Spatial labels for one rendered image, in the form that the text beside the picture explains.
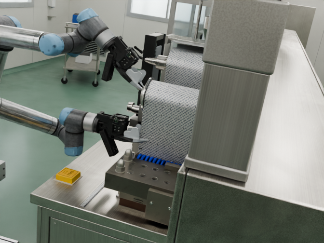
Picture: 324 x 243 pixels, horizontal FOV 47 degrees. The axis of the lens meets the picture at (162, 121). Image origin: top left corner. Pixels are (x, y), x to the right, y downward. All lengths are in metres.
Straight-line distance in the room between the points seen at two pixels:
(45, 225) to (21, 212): 1.46
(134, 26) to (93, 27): 5.88
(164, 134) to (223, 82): 0.96
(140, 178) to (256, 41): 0.92
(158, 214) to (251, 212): 0.82
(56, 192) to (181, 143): 0.49
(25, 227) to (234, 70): 2.45
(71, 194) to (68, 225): 0.11
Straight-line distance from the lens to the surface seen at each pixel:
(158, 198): 1.24
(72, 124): 1.49
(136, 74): 1.40
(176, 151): 1.39
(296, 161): 0.58
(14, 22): 1.76
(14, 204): 3.01
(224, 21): 0.42
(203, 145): 0.46
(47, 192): 1.43
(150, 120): 1.38
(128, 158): 1.37
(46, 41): 1.38
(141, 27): 7.26
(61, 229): 1.43
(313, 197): 0.49
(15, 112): 1.54
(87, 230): 1.38
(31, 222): 2.81
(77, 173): 1.50
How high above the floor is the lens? 1.65
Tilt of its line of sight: 20 degrees down
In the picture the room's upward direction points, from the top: 8 degrees clockwise
